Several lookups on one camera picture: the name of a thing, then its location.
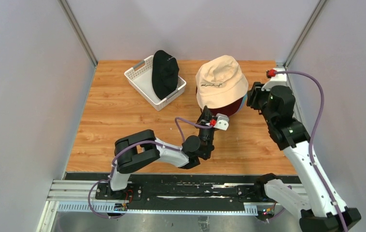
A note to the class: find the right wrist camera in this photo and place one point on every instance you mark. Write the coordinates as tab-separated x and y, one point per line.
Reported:
275	79

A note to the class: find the white perforated plastic basket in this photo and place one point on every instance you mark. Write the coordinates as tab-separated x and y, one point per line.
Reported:
140	77

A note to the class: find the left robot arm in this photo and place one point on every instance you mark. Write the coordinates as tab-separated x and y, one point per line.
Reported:
138	150

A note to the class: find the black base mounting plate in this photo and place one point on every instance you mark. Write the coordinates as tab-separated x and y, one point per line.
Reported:
182	192

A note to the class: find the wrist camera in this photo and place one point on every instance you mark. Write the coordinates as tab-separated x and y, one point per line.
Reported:
220	122
275	79

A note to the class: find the beige bucket hat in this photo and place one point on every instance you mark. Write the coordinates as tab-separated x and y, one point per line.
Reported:
220	82

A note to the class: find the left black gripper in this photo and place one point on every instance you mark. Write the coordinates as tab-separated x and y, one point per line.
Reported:
205	116

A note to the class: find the black hat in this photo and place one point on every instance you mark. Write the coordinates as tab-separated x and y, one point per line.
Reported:
165	72

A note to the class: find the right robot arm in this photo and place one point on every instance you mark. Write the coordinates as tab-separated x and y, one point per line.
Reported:
322	209

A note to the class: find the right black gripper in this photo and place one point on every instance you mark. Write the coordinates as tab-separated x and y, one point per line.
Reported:
253	94

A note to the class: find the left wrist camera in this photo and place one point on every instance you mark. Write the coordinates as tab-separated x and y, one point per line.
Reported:
220	122

